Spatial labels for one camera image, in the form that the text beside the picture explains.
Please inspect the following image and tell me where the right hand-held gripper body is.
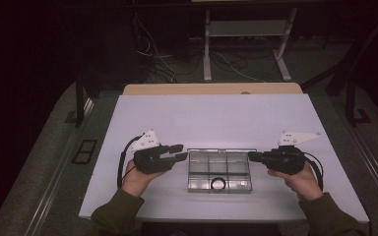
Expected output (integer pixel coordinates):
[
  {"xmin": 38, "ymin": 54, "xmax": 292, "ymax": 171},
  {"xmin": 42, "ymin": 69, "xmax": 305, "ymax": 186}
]
[{"xmin": 264, "ymin": 130, "xmax": 323, "ymax": 176}]

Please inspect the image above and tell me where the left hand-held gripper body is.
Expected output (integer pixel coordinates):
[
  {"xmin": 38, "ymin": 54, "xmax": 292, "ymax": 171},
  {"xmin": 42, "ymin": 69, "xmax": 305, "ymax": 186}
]
[{"xmin": 129, "ymin": 129, "xmax": 179, "ymax": 176}]

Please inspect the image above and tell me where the clear plastic compartment box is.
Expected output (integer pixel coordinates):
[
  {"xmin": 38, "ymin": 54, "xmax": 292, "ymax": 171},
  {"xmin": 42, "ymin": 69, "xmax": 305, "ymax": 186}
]
[{"xmin": 186, "ymin": 147, "xmax": 255, "ymax": 195}]

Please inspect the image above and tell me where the black rubber ring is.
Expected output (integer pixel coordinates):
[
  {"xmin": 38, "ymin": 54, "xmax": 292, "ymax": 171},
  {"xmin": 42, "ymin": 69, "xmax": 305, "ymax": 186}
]
[{"xmin": 210, "ymin": 176, "xmax": 227, "ymax": 192}]

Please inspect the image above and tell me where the person's left hand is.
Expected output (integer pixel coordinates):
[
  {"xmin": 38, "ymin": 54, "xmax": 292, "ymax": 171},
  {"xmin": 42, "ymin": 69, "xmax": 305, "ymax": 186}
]
[{"xmin": 120, "ymin": 158, "xmax": 165, "ymax": 198}]

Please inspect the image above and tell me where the person's right hand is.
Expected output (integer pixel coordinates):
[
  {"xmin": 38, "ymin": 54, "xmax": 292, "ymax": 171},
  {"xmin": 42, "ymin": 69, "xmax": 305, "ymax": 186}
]
[{"xmin": 267, "ymin": 161, "xmax": 325, "ymax": 203}]

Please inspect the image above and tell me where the light wooden table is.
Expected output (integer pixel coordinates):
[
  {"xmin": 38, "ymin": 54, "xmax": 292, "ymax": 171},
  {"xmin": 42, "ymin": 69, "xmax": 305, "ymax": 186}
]
[{"xmin": 122, "ymin": 82, "xmax": 304, "ymax": 96}]

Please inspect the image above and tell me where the black metal stand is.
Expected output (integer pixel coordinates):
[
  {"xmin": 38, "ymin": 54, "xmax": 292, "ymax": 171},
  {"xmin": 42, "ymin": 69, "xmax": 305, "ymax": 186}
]
[
  {"xmin": 74, "ymin": 72, "xmax": 95, "ymax": 129},
  {"xmin": 345, "ymin": 74, "xmax": 373, "ymax": 128}
]

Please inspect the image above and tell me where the white metal stand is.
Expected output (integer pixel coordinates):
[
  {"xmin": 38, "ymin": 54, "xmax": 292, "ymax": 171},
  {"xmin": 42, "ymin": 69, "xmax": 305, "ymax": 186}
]
[{"xmin": 203, "ymin": 7, "xmax": 299, "ymax": 83}]

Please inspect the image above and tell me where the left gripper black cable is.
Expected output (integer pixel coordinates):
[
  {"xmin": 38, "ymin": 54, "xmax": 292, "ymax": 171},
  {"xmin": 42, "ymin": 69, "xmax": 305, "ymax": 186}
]
[{"xmin": 116, "ymin": 134, "xmax": 146, "ymax": 190}]

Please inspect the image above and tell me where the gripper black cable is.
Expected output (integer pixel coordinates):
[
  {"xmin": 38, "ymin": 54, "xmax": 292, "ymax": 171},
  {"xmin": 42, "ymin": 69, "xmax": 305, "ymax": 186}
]
[
  {"xmin": 302, "ymin": 150, "xmax": 325, "ymax": 192},
  {"xmin": 116, "ymin": 134, "xmax": 146, "ymax": 190}
]

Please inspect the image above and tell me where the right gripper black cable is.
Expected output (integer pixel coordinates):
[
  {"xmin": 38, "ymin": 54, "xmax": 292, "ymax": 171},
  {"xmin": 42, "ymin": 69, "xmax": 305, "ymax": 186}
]
[{"xmin": 302, "ymin": 150, "xmax": 325, "ymax": 192}]

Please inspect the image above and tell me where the tangle of black floor cables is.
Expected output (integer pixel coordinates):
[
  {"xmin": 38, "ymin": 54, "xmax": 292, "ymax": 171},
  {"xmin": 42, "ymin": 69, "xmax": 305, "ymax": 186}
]
[{"xmin": 142, "ymin": 45, "xmax": 279, "ymax": 84}]

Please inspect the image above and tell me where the white floor cable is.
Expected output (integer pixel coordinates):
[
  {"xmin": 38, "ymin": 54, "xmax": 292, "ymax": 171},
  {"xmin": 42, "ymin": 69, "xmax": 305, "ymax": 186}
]
[{"xmin": 133, "ymin": 12, "xmax": 179, "ymax": 83}]

